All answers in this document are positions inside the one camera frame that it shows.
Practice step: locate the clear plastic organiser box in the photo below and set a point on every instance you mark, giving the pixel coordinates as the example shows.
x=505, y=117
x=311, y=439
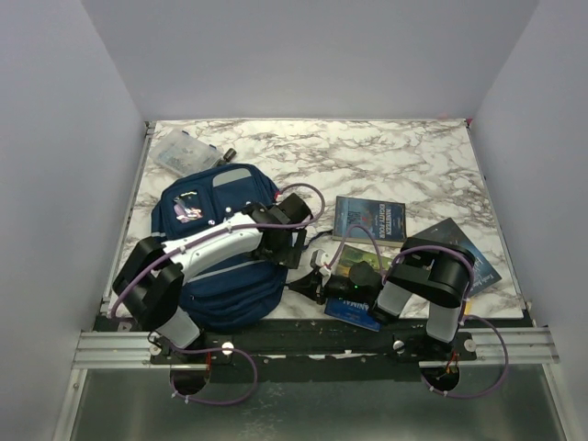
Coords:
x=184, y=155

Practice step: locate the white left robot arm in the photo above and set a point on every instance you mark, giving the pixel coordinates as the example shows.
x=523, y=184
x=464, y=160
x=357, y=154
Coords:
x=150, y=283

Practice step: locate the Animal Farm book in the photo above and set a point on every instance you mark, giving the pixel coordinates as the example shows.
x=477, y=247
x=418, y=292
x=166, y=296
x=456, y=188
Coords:
x=353, y=312

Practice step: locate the navy blue student backpack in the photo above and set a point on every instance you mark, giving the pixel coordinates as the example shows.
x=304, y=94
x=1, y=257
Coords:
x=242, y=289

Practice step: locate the aluminium extrusion rail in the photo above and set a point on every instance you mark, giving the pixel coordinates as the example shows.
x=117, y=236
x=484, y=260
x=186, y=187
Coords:
x=111, y=350

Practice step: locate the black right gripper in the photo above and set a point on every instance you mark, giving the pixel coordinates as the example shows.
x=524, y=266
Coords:
x=309, y=287

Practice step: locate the black metal flashlight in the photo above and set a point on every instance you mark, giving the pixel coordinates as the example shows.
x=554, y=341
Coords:
x=227, y=157

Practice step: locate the Nineteen Eighty-Four book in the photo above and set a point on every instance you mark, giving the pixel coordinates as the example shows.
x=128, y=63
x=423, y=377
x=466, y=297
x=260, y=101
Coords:
x=385, y=220

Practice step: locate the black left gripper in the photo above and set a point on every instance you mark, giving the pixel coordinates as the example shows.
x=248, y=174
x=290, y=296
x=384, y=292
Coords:
x=288, y=255

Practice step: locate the blue picture book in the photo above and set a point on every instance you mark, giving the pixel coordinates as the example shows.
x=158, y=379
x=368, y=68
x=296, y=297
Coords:
x=448, y=232

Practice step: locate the black mounting base plate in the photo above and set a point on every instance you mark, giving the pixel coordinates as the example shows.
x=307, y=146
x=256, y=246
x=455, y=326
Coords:
x=321, y=351

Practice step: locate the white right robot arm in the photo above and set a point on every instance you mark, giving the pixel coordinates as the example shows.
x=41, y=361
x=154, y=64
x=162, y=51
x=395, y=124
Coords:
x=442, y=274

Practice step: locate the purple highlighter marker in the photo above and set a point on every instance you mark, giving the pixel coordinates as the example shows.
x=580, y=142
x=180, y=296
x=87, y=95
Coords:
x=187, y=214

